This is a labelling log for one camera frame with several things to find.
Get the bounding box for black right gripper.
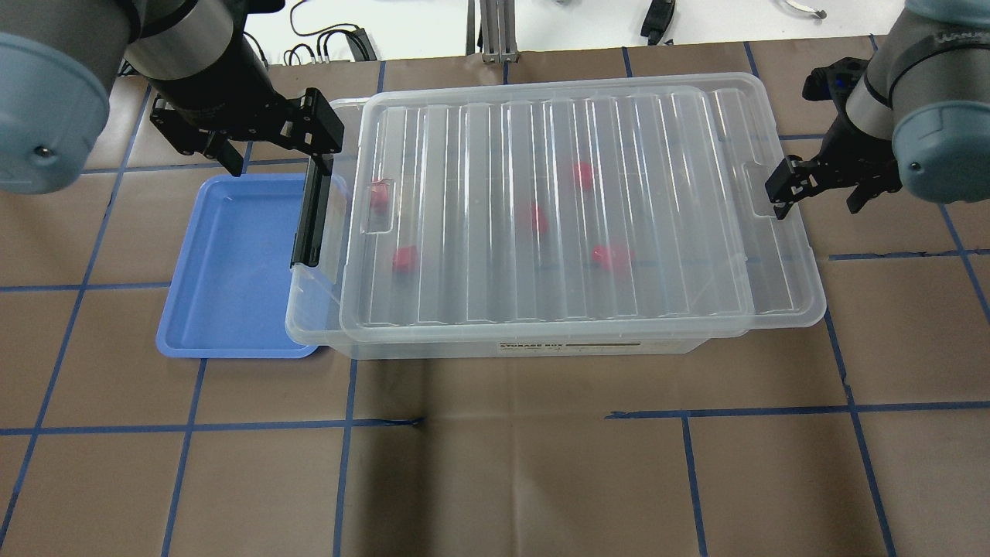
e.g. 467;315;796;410
765;118;903;220

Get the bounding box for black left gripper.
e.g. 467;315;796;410
151;87;344;179

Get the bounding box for red block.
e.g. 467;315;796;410
529;203;549;237
392;244;420;274
369;179;392;214
591;244;634;275

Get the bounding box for clear ribbed box lid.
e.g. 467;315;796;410
340;84;756;344

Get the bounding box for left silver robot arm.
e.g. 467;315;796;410
1;1;344;195

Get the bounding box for blue plastic tray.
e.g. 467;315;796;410
155;173;314;359

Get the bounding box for clear plastic storage box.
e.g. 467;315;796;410
285;73;826;360

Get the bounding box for red block under lid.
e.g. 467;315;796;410
591;244;634;275

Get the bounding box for black power adapter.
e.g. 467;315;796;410
640;0;678;46

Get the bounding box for black box latch handle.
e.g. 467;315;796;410
290;160;332;268

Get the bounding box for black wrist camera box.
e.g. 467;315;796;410
801;56;869;103

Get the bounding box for aluminium frame post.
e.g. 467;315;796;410
466;0;519;64

